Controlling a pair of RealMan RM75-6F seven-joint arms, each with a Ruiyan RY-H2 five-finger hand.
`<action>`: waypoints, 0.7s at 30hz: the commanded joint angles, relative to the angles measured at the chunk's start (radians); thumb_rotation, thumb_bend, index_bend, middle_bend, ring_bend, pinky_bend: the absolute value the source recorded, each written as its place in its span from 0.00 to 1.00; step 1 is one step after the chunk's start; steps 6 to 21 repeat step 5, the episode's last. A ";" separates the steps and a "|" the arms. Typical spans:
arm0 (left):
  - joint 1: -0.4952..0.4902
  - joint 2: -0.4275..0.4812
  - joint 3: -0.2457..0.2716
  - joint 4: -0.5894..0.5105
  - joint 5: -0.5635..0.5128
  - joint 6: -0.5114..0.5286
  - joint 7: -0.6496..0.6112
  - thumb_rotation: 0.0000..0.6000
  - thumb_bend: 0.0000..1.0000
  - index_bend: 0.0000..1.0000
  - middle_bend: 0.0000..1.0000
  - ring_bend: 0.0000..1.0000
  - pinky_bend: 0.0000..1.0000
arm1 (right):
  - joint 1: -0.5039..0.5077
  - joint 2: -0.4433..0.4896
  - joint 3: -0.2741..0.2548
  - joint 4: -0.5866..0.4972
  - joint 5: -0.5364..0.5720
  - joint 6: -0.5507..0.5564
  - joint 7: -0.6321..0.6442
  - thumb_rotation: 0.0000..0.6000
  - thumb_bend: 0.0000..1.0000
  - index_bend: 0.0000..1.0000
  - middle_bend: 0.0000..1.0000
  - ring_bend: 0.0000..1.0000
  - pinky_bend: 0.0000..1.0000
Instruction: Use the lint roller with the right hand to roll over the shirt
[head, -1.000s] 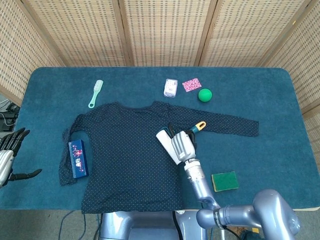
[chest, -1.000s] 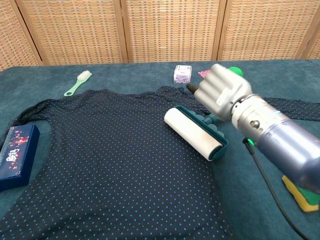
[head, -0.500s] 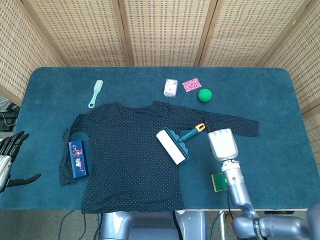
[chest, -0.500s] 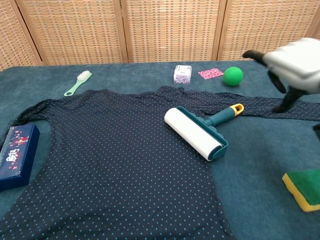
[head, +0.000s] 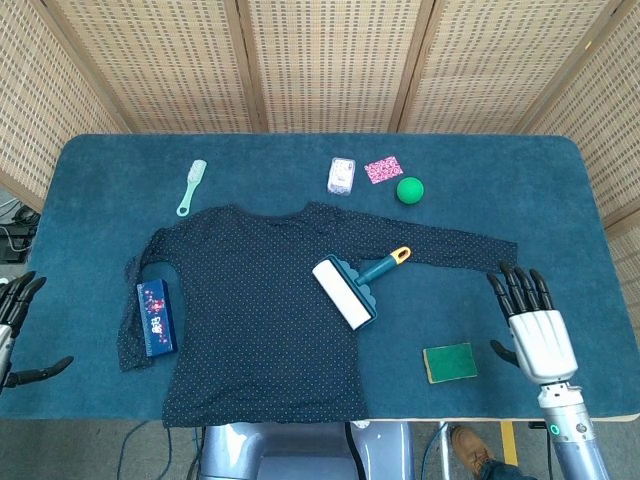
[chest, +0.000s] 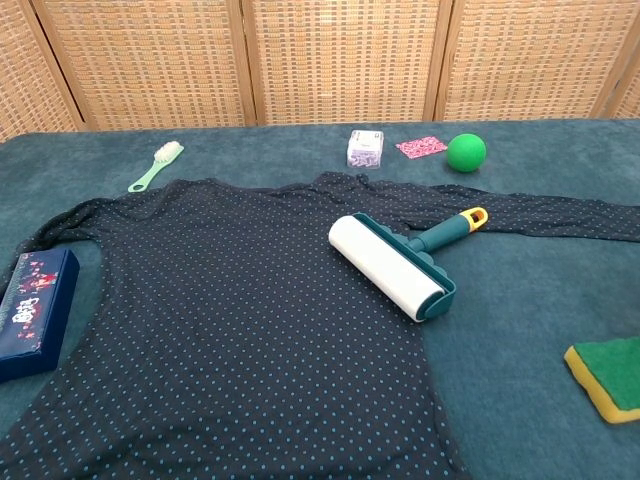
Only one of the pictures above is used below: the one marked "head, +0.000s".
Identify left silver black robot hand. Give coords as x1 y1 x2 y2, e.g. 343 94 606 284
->
0 271 75 394

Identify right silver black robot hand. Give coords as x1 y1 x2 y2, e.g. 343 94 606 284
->
487 261 580 386

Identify dark blue polka dot shirt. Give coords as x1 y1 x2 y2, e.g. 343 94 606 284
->
116 200 520 430

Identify green yellow scrub sponge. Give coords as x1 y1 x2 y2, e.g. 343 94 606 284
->
422 342 480 385

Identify teal carpet table cover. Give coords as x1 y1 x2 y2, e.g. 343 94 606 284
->
0 132 640 422

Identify brown shoe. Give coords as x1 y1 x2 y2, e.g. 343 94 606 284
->
449 424 497 476

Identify blue jeans leg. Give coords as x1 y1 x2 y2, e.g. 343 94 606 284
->
478 459 532 480

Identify dark blue printed box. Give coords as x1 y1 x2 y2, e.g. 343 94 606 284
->
136 278 179 358

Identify green ball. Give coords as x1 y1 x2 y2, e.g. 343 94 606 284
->
396 176 426 206

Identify light green cleaning brush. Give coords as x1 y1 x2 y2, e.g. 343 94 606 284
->
175 158 208 218

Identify pink patterned square card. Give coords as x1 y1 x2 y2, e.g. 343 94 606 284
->
363 155 404 185

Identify white purple patterned box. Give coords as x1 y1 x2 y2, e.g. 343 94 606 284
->
326 156 357 197

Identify silver robot torso base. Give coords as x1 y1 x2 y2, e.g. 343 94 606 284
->
199 419 416 480

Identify woven wooden folding screen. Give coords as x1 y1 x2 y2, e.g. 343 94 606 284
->
0 0 640 351

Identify black equipment with cables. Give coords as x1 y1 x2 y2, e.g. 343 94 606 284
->
0 197 41 265

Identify blue floor cable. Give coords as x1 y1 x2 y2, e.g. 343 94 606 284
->
117 419 175 480

